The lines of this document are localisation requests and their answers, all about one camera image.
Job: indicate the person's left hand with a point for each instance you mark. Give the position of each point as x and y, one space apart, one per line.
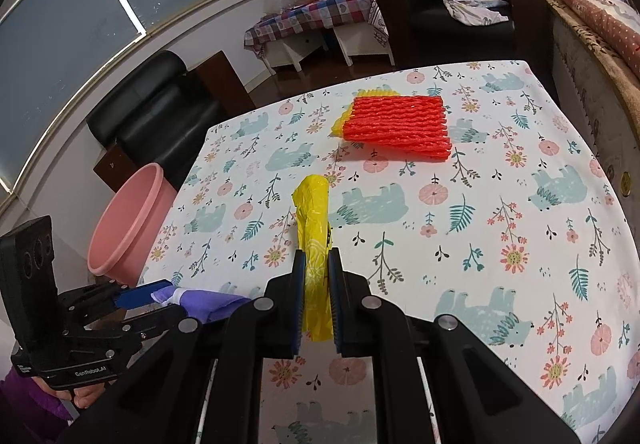
92 394

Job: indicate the purple wrapper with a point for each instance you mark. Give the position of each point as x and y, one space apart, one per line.
210 304

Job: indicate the pink plastic bin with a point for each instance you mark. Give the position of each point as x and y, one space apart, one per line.
135 224

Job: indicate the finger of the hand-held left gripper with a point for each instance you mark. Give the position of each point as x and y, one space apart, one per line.
140 295
155 319

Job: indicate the checked tablecloth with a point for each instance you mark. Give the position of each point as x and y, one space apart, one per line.
310 13

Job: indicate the person's left forearm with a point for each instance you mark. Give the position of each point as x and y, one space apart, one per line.
25 404

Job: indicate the white low table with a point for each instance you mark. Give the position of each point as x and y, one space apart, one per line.
360 43

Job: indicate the yellow plastic bag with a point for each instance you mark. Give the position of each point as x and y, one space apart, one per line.
312 214

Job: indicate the clear plastic bag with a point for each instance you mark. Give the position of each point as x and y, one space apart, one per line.
277 3

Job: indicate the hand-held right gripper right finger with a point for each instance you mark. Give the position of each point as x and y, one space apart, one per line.
335 299

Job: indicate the black leather armchair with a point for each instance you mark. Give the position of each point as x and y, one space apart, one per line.
150 113
450 8

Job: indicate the bed with floral blanket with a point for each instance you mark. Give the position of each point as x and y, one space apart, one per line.
625 88

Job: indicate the white crumpled cloth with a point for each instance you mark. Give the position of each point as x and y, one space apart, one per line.
470 11

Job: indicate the pink rolled quilt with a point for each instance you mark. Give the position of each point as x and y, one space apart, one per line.
600 23

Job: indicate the yellow foam net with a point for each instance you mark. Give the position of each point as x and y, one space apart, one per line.
341 122

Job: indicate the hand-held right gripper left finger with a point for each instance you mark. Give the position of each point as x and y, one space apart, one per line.
300 294

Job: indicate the large curved window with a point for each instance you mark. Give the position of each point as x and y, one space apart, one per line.
65 23

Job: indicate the white mattress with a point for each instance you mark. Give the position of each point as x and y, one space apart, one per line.
590 113

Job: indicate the red foam net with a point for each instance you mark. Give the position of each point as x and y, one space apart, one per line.
395 123

